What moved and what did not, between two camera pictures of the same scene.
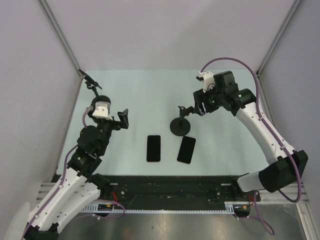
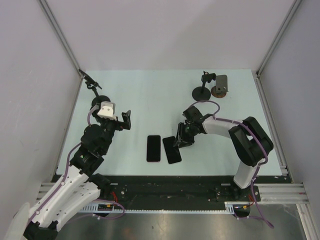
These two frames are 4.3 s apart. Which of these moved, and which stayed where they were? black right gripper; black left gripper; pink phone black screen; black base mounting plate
Moved: black right gripper
Stayed: black base mounting plate; black left gripper; pink phone black screen
